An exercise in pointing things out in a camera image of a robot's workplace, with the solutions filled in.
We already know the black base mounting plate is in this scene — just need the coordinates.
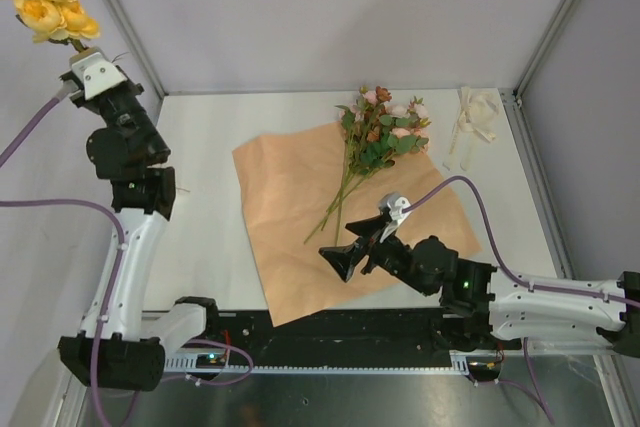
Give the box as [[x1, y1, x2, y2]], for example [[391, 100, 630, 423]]
[[199, 307, 521, 369]]

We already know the right aluminium table rail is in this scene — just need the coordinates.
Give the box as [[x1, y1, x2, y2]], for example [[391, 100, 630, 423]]
[[498, 88, 575, 279]]

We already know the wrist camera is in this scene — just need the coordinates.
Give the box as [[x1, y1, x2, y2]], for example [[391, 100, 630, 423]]
[[378, 192, 411, 243], [69, 47, 127, 100]]

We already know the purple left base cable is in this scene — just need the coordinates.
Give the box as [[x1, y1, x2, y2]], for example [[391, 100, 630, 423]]
[[164, 338, 255, 389]]

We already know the green and peach wrapping paper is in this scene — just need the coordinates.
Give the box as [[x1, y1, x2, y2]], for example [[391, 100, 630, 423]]
[[231, 130, 483, 329]]

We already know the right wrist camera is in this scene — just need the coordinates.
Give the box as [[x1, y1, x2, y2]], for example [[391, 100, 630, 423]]
[[378, 192, 411, 243]]

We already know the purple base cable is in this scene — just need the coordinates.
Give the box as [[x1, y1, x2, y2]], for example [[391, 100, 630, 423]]
[[164, 338, 255, 389], [473, 336, 556, 423]]

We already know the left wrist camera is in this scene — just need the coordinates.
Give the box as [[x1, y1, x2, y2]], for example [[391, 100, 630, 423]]
[[69, 47, 127, 100]]

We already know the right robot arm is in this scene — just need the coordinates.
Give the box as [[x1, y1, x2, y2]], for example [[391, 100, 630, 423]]
[[318, 213, 639, 358]]

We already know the aluminium frame post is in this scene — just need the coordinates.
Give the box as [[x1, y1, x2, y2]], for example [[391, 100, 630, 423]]
[[513, 0, 582, 99], [103, 0, 167, 99]]

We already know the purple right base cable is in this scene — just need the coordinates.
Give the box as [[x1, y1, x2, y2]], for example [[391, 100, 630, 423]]
[[473, 336, 556, 423]]

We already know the right aluminium frame post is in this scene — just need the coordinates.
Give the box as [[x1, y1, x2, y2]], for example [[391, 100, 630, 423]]
[[513, 0, 582, 99]]

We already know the grey slotted cable duct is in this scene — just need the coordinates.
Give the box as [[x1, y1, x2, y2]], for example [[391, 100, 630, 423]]
[[164, 352, 505, 383]]

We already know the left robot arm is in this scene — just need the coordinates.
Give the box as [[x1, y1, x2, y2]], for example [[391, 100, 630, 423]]
[[58, 73, 221, 392]]

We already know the left aluminium frame post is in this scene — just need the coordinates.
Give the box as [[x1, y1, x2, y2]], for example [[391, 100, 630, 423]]
[[103, 0, 167, 99]]

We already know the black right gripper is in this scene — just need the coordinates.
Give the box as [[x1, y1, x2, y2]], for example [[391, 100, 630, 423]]
[[319, 215, 433, 297]]

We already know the cream printed ribbon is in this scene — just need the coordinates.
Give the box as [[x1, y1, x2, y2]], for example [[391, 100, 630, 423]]
[[443, 86, 499, 171]]

